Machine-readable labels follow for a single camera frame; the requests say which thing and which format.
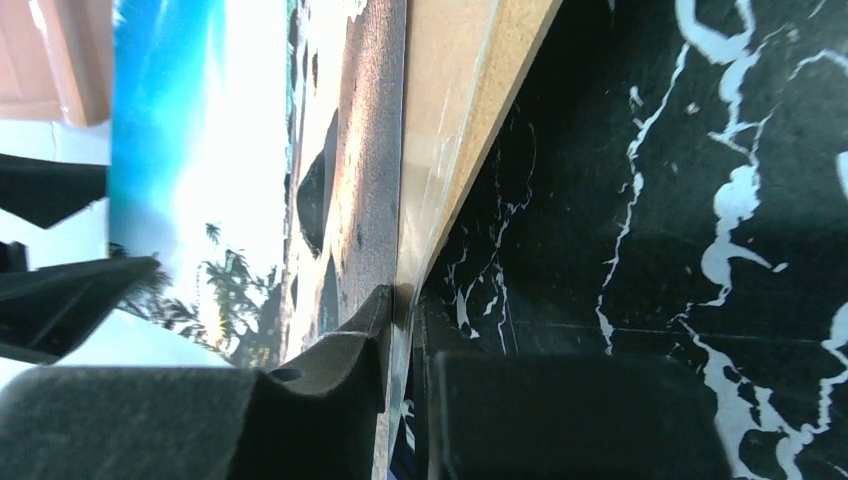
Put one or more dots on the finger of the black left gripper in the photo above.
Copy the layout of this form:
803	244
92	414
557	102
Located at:
45	193
48	313

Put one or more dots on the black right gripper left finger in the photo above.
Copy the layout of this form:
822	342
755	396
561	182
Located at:
315	417

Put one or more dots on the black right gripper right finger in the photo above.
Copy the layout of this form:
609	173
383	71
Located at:
569	417

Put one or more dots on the brown fibreboard backing board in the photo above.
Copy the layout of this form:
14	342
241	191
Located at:
516	36

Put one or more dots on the beach landscape photo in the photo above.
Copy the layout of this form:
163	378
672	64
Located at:
256	154

